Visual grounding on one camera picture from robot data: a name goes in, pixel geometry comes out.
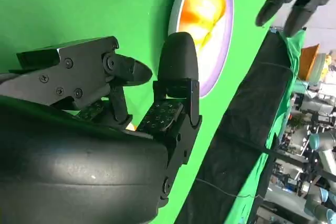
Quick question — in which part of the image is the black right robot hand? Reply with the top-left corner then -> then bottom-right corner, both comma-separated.
0,31 -> 203,224

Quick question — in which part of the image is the lilac plate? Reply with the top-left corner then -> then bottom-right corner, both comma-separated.
167,0 -> 235,99

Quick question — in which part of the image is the black fabric barrier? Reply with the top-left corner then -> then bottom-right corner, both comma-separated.
174,30 -> 297,224

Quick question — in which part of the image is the thin black hanging cable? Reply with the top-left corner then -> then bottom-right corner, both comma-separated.
195,177 -> 259,199

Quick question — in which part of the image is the green table cloth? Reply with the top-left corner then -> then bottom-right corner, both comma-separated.
0,0 -> 287,224

